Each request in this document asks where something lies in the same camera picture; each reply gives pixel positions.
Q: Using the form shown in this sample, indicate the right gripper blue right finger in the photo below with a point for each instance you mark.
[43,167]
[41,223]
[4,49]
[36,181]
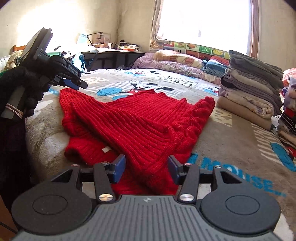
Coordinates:
[178,171]

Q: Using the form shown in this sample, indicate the red knit sweater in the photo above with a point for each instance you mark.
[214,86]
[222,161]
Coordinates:
[145,127]

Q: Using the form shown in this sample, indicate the right stack of folded clothes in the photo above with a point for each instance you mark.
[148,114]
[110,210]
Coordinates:
[286,123]

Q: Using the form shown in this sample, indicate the window curtain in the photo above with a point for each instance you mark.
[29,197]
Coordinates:
[156,42]

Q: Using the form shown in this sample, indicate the yellow patterned pillow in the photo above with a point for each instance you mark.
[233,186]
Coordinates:
[173,56]

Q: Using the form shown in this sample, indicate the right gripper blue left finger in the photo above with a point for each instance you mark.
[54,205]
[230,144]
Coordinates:
[116,169]

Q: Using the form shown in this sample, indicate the left stack of folded clothes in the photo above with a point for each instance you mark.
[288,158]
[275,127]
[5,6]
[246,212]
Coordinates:
[250,88]

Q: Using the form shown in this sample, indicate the purple floral quilt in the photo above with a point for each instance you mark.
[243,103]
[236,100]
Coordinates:
[147,62]

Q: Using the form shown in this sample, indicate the Mickey Mouse grey blanket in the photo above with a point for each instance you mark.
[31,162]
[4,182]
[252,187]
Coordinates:
[247,150]

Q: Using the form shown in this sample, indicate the stack of folded clothes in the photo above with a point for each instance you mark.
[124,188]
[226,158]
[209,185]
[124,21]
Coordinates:
[250,88]
[286,123]

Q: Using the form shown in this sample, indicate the colourful alphabet headboard mat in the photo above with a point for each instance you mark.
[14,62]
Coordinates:
[201,52]

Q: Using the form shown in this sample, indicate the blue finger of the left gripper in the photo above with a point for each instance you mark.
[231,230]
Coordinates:
[65,83]
[82,84]

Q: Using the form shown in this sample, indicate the left black gloved hand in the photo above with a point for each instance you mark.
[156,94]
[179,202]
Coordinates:
[21,90]

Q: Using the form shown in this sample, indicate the dark desk with clutter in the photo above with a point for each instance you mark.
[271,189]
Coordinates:
[109,55]

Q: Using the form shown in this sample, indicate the blue folded blanket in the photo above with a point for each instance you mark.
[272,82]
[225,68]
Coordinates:
[215,66]

